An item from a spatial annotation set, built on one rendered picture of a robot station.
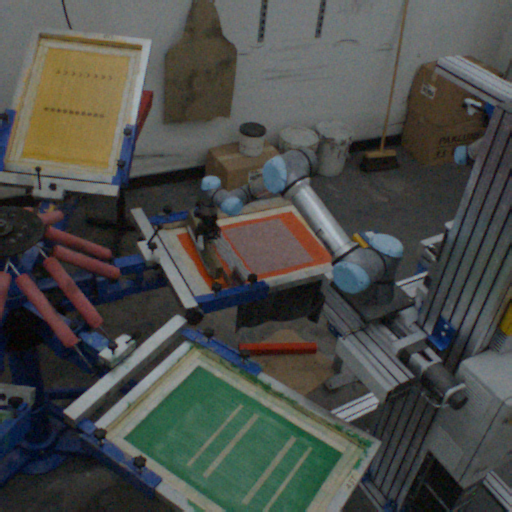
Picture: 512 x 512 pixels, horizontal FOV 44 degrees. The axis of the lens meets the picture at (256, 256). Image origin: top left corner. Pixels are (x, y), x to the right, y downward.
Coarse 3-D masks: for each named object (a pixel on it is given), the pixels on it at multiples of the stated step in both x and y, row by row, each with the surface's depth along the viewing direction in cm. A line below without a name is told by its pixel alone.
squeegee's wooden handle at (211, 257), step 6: (192, 210) 284; (192, 216) 281; (192, 222) 281; (198, 222) 280; (192, 228) 283; (204, 246) 272; (210, 246) 271; (204, 252) 274; (210, 252) 269; (210, 258) 268; (216, 258) 267; (210, 264) 269; (216, 264) 265; (216, 270) 264; (216, 276) 267
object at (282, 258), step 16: (304, 240) 301; (240, 256) 287; (256, 256) 288; (272, 256) 289; (288, 256) 290; (304, 256) 291; (320, 256) 293; (256, 272) 279; (272, 272) 280; (288, 272) 281
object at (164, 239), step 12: (252, 204) 313; (264, 204) 314; (276, 204) 318; (288, 204) 322; (228, 216) 308; (156, 228) 290; (168, 228) 296; (168, 240) 284; (168, 252) 279; (180, 264) 273; (192, 276) 267; (288, 276) 274; (300, 276) 275; (312, 276) 276; (192, 288) 262; (276, 288) 270
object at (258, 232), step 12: (276, 216) 313; (288, 216) 314; (228, 228) 302; (240, 228) 303; (252, 228) 304; (264, 228) 305; (276, 228) 306; (288, 228) 307; (300, 228) 308; (180, 240) 291; (228, 240) 295; (240, 240) 295; (252, 240) 296; (264, 240) 297; (276, 240) 298; (288, 240) 300; (192, 252) 285; (216, 252) 287
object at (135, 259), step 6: (120, 258) 263; (126, 258) 264; (132, 258) 264; (138, 258) 265; (114, 264) 261; (120, 264) 261; (126, 264) 261; (132, 264) 262; (138, 264) 263; (144, 264) 264; (120, 270) 260; (126, 270) 262; (132, 270) 263; (144, 270) 266
